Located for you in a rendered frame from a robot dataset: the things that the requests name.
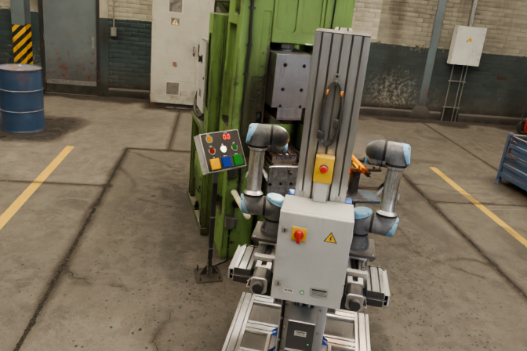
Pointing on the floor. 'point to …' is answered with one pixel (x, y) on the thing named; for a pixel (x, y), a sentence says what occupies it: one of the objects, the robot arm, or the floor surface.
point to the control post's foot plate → (208, 275)
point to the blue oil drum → (21, 98)
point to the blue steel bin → (514, 161)
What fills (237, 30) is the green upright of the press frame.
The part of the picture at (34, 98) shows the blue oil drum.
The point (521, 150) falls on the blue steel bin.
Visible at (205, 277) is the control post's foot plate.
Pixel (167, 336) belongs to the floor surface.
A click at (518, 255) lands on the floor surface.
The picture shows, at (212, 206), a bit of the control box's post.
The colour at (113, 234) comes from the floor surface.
